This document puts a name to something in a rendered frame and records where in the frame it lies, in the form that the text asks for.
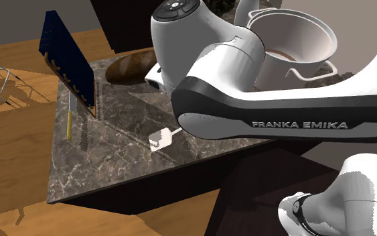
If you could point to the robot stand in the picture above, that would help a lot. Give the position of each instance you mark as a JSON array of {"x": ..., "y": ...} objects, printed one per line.
[{"x": 256, "y": 186}]

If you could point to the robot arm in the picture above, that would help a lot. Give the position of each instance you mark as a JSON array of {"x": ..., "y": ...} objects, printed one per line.
[{"x": 220, "y": 62}]

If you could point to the dark cabinet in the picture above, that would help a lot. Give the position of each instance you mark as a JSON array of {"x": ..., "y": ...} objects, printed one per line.
[{"x": 126, "y": 23}]

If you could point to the white spatula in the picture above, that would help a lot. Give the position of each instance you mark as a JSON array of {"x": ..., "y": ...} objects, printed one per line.
[{"x": 161, "y": 139}]

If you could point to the dark blue board with hooks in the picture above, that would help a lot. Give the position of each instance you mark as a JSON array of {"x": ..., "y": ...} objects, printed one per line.
[{"x": 64, "y": 55}]

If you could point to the brown bread loaf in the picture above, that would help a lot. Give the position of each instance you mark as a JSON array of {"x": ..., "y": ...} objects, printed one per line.
[{"x": 126, "y": 69}]

